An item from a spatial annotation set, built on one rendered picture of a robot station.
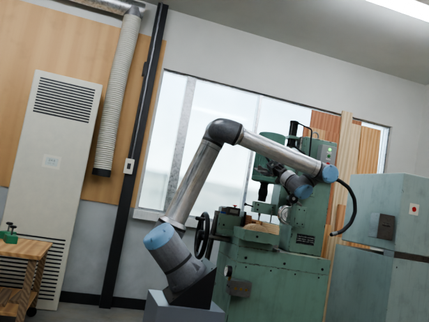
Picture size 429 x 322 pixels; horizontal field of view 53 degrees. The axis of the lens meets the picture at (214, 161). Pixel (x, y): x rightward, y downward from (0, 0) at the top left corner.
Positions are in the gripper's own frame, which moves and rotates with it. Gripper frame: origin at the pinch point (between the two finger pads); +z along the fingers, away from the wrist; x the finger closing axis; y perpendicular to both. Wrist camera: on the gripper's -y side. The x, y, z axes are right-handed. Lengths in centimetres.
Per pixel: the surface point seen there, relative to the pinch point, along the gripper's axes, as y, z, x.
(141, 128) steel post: -43, 151, 31
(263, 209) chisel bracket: -32.2, -3.4, 11.2
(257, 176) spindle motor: -16.3, 7.6, 3.2
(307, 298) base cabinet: -61, -52, 23
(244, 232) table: -15.7, -20.5, 33.8
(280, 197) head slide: -29.7, -5.9, -1.1
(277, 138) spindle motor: -4.4, 13.1, -19.5
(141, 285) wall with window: -137, 85, 106
